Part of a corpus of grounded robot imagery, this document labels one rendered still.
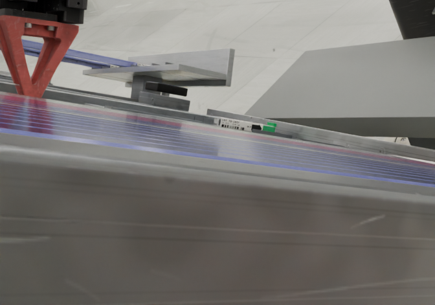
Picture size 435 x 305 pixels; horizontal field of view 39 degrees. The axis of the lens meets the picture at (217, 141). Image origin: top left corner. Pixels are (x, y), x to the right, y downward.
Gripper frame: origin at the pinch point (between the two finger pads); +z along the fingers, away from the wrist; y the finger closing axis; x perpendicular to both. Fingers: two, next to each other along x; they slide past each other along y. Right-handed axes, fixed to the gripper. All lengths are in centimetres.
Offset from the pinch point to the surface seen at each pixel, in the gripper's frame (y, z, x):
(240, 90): -177, 4, 151
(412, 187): 47.7, -0.9, -4.1
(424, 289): 48.8, 1.4, -4.5
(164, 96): -18.8, 0.7, 24.6
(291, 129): 1.2, 2.5, 31.7
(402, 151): 18.3, 2.5, 31.5
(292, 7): -221, -45, 213
